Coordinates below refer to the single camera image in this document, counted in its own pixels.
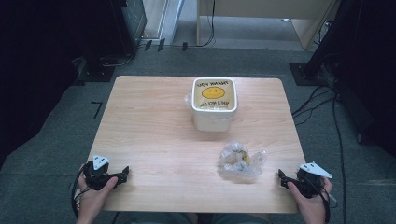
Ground person's left hand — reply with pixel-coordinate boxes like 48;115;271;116
76;173;120;224

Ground person's right hand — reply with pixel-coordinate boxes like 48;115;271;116
286;176;333;224

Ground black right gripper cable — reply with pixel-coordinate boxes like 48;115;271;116
307;176;339;224

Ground smiley print plastic bag liner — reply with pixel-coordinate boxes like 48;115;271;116
184;79;235;110

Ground black floor cables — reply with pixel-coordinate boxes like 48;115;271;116
291;85;348;224

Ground light wooden furniture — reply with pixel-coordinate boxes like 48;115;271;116
195;0;341;51

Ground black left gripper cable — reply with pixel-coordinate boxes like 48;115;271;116
70;163;92;219

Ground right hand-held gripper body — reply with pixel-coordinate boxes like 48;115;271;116
288;161;333;200

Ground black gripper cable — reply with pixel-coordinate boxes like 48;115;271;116
70;163;92;219
307;176;339;224

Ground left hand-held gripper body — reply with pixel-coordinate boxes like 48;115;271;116
83;154;121;191

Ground white square bin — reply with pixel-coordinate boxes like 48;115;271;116
191;77;238;133

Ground black hanging cable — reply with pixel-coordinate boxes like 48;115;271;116
186;0;218;49

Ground black stand with base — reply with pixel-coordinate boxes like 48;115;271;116
288;0;353;87

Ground dark monitor cabinet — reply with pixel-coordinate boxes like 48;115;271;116
109;0;149;59

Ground crumpled clear plastic bag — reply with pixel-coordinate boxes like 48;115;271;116
216;141;267;181

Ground black stand base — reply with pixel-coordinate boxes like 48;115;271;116
72;55;116;87

